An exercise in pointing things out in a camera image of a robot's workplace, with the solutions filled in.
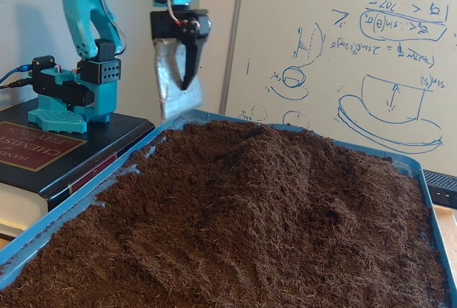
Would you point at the blue plastic tray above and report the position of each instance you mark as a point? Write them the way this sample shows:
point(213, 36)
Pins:
point(53, 215)

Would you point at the brown soil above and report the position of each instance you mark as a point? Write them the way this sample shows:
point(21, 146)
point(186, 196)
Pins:
point(232, 233)

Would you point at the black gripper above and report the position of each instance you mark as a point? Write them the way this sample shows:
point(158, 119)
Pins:
point(162, 26)

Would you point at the whiteboard with blue drawings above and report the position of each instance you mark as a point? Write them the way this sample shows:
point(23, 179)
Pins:
point(321, 0)

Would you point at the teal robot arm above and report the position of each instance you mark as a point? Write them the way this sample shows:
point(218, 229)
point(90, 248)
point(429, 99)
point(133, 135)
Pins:
point(78, 11)

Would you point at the perforated electronics box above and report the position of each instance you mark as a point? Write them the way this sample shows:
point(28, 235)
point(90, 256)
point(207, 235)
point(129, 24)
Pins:
point(442, 188)

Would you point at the black chemistry physics handbook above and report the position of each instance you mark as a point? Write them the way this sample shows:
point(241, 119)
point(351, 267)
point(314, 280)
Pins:
point(43, 165)

